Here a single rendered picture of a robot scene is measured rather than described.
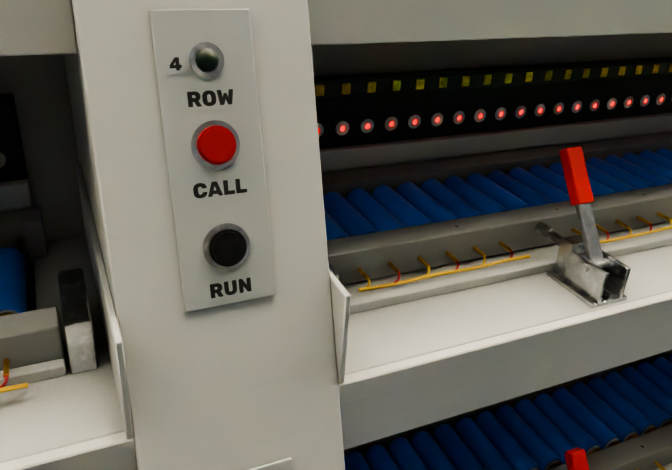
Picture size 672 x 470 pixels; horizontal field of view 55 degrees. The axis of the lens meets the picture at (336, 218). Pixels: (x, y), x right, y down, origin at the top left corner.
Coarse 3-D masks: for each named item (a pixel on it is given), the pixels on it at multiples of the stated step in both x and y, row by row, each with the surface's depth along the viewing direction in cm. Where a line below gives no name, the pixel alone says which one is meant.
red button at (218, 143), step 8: (208, 128) 26; (216, 128) 26; (224, 128) 26; (200, 136) 26; (208, 136) 26; (216, 136) 26; (224, 136) 26; (232, 136) 26; (200, 144) 26; (208, 144) 26; (216, 144) 26; (224, 144) 26; (232, 144) 26; (200, 152) 26; (208, 152) 26; (216, 152) 26; (224, 152) 26; (232, 152) 26; (208, 160) 26; (216, 160) 26; (224, 160) 26
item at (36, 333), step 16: (0, 320) 29; (16, 320) 29; (32, 320) 30; (48, 320) 30; (0, 336) 28; (16, 336) 29; (32, 336) 29; (48, 336) 29; (0, 352) 29; (16, 352) 29; (32, 352) 29; (48, 352) 30; (0, 368) 29
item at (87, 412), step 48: (0, 192) 39; (48, 240) 41; (96, 240) 31; (48, 288) 36; (96, 288) 36; (96, 336) 33; (48, 384) 29; (96, 384) 29; (0, 432) 27; (48, 432) 27; (96, 432) 27
